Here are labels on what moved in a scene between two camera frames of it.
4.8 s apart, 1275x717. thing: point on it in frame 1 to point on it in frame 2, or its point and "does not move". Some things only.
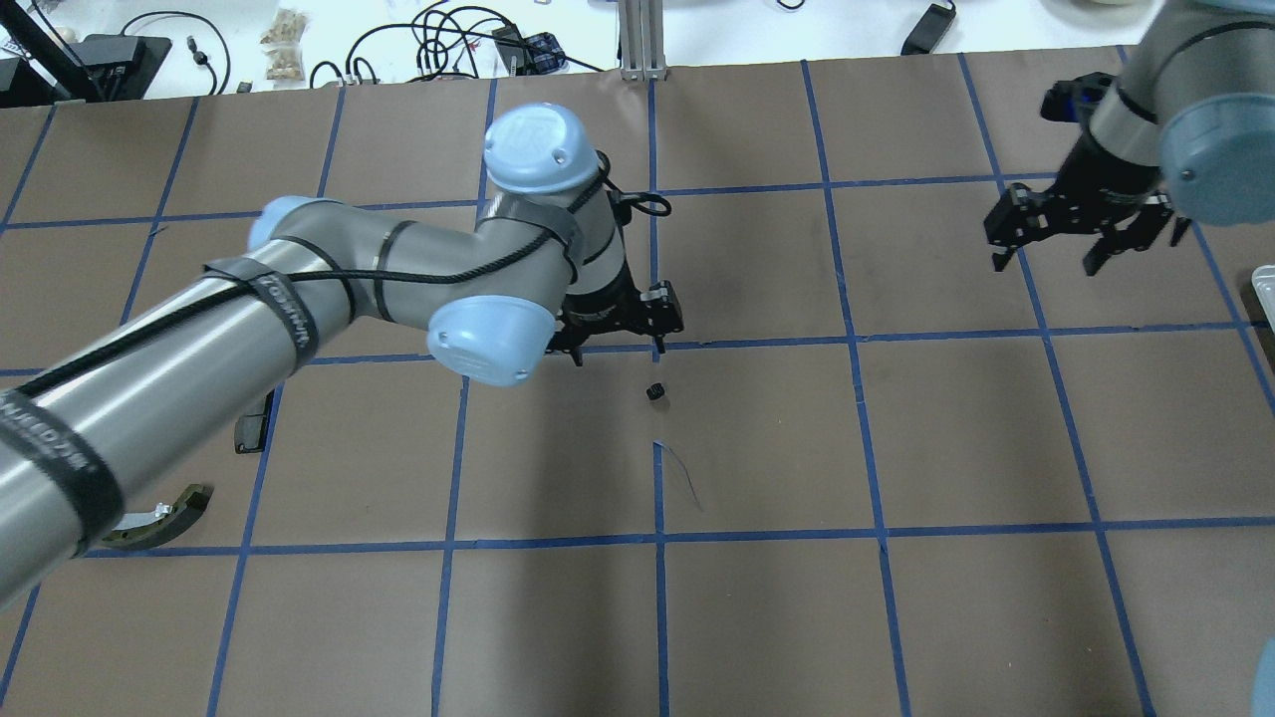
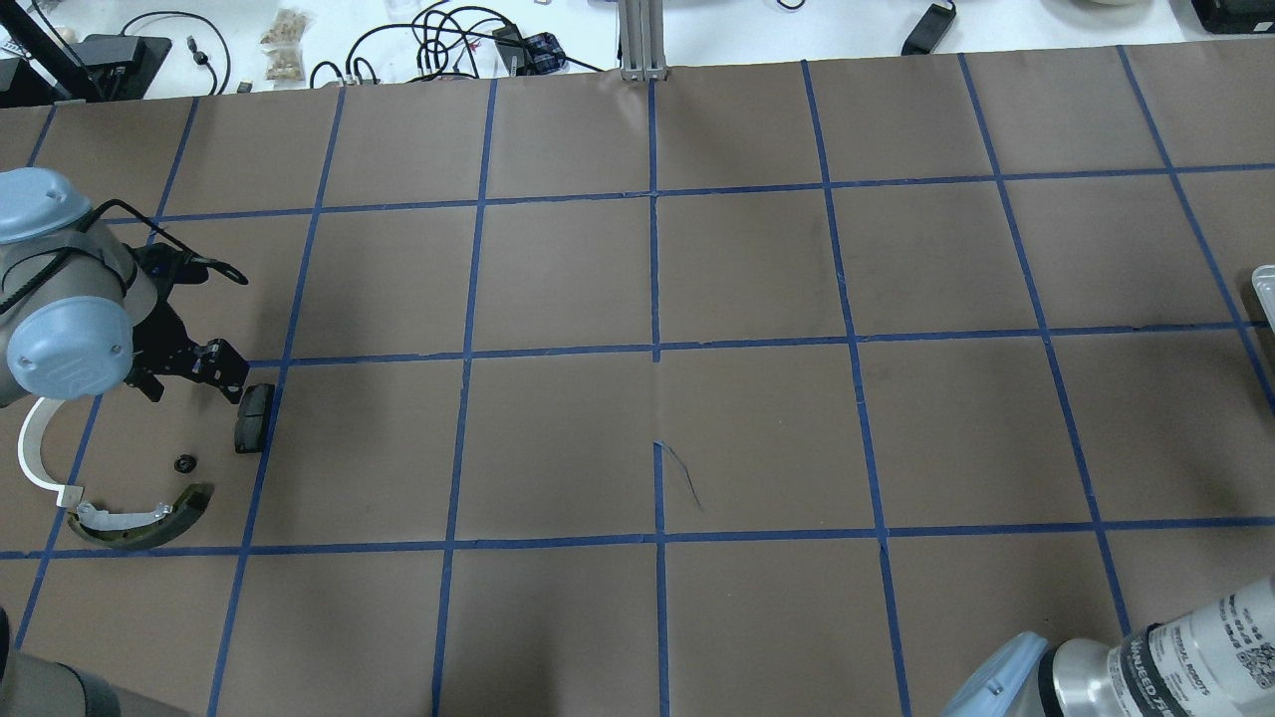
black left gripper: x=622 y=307 to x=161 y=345
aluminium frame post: x=641 y=39 does not move
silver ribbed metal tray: x=1263 y=281 does not move
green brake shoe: x=162 y=523 does not move
